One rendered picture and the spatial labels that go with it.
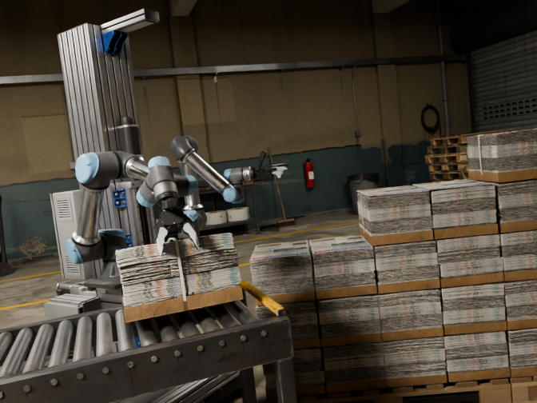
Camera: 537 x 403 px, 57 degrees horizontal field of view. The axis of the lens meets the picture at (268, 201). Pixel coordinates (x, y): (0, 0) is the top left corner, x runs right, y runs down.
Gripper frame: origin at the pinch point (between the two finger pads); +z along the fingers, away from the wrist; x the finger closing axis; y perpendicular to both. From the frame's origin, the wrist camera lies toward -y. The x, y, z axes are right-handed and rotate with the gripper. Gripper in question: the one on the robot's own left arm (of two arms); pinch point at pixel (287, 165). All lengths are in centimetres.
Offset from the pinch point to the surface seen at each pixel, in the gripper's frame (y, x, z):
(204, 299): 20, 124, -18
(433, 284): 55, 45, 66
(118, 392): 33, 154, -36
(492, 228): 32, 39, 95
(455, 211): 23, 39, 79
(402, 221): 25, 42, 55
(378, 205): 16, 42, 44
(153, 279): 11, 128, -31
